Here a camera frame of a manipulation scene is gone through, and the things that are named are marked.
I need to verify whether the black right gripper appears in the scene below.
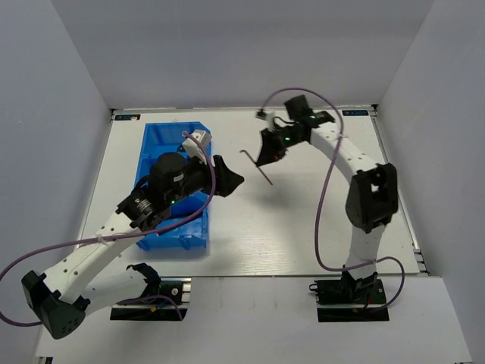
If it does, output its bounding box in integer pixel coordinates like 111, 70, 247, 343
255, 126, 304, 168

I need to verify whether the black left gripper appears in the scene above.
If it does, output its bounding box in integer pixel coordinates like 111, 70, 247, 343
167, 149, 245, 206

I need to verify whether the brown hex key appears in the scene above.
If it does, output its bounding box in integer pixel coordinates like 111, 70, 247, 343
239, 149, 274, 186

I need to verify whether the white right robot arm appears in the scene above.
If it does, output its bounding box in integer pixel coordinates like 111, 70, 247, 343
255, 96, 398, 303

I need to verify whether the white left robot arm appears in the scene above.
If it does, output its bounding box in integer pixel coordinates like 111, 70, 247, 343
21, 152, 244, 340

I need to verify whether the right corner table label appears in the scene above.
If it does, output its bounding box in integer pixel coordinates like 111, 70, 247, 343
342, 109, 369, 117

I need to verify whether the corner table label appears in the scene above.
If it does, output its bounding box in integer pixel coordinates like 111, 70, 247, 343
342, 109, 369, 117
114, 114, 141, 121

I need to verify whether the blue plastic bin tray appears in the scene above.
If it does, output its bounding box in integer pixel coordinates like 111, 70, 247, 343
135, 121, 209, 251

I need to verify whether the left corner table label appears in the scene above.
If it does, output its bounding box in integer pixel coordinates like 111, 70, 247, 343
114, 114, 141, 121

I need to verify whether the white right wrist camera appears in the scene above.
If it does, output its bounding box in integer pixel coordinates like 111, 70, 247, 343
255, 109, 277, 132

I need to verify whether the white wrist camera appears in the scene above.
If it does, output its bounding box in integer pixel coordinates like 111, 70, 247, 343
182, 129, 212, 162
255, 109, 277, 132

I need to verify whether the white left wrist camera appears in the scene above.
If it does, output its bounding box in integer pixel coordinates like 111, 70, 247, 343
182, 129, 212, 162

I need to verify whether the aluminium table edge rail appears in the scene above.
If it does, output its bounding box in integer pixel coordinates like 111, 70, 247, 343
370, 104, 430, 276

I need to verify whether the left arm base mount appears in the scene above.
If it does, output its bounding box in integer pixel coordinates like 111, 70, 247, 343
110, 278, 192, 322

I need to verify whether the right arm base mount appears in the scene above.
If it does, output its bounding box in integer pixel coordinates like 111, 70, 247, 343
308, 279, 390, 323

